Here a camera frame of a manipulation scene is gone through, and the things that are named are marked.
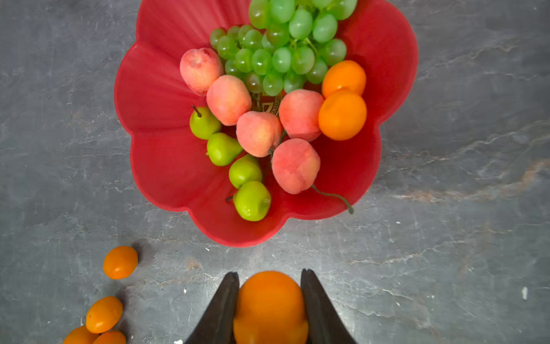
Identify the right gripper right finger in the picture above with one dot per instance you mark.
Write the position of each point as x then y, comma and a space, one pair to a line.
325, 325

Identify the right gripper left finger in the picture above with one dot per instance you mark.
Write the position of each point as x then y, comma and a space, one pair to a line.
216, 324

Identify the orange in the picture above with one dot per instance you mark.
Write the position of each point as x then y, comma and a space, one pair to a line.
346, 75
342, 115
120, 262
104, 315
270, 309
111, 337
81, 335

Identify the green pear bottom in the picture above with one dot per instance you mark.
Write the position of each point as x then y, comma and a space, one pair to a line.
252, 201

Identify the green pear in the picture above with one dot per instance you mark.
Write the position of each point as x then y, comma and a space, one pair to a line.
252, 201
222, 149
203, 123
244, 170

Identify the pink peach top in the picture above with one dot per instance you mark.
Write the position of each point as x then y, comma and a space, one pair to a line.
295, 165

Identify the red flower-shaped bowl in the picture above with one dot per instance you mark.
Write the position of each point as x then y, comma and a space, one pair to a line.
169, 163

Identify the lone pink peach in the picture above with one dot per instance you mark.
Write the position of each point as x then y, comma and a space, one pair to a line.
299, 112

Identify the pink peach bottom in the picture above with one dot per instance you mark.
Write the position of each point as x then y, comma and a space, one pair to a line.
228, 99

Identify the green grape bunch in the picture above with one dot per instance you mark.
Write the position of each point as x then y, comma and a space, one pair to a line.
285, 45

